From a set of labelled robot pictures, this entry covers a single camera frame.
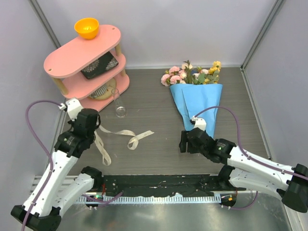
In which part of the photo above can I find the slotted cable duct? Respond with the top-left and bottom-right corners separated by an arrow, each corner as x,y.
74,194 -> 221,204

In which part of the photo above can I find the beige printed ribbon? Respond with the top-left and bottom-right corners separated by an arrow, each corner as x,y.
94,125 -> 154,166

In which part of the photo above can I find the orange plastic bowl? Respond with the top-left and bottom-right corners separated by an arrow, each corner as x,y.
74,18 -> 100,40

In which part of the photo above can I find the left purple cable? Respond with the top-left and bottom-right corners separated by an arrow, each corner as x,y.
21,100 -> 124,231

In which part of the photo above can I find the flower bouquet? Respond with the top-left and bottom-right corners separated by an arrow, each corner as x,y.
161,60 -> 221,87

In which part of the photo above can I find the pink three-tier shelf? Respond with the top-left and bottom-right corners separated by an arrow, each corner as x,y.
44,25 -> 129,111

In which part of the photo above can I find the purple cable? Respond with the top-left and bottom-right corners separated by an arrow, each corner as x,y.
191,106 -> 308,211
21,100 -> 124,231

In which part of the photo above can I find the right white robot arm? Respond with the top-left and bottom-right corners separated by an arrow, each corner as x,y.
179,128 -> 308,213

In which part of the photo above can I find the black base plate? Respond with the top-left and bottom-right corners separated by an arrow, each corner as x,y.
90,174 -> 246,197

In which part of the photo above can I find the blue wrapping paper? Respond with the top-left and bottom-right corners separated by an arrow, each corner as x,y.
169,84 -> 223,131

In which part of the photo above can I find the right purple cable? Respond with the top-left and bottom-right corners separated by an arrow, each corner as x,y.
191,106 -> 308,211

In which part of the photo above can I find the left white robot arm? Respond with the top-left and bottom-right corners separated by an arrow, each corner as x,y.
11,109 -> 103,231

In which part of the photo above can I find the clear glass vase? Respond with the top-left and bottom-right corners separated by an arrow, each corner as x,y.
112,88 -> 127,118

